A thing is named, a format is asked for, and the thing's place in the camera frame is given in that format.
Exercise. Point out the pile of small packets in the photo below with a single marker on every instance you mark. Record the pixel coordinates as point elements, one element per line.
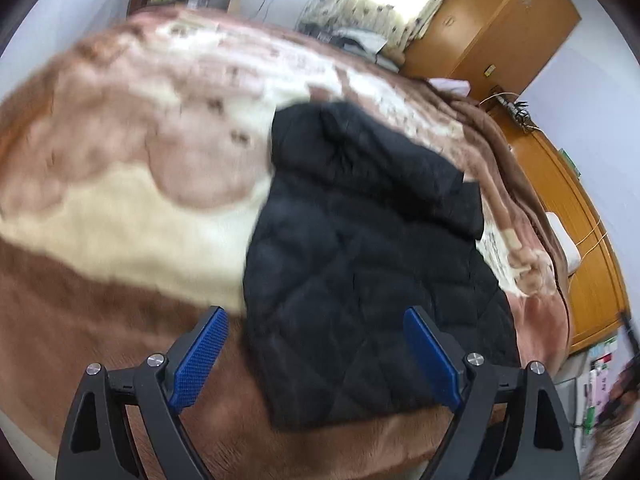
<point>597,385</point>

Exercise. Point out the green label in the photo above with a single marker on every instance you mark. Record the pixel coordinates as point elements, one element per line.
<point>570,162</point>

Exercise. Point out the black puffer jacket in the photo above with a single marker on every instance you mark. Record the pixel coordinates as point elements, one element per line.
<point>360,270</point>

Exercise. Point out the brown printed fleece blanket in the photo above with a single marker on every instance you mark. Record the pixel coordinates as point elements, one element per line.
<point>125,235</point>

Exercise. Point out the pile of clothes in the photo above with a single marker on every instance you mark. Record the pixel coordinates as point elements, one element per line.
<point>365,45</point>

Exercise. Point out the wooden wardrobe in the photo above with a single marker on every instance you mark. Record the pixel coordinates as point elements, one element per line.
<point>500,20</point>

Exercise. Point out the wooden headboard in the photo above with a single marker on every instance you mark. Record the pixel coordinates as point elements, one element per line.
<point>590,285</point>

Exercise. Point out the white pillow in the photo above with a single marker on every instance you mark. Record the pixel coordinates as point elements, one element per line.
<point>562,240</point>

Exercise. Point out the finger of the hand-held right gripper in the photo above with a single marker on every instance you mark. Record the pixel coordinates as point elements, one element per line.
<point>629,332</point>

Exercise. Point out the wall switch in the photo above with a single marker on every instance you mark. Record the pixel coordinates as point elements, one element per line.
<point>490,70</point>

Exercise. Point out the heart patterned curtain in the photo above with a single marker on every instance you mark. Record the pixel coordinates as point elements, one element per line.
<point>360,0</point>

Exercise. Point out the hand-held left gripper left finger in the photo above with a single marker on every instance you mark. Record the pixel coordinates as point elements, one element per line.
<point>200,360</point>

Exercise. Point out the plain brown blanket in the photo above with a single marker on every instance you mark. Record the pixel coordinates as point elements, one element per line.
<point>490,135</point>

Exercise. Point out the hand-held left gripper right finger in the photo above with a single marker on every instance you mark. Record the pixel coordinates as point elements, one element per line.
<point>432,355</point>

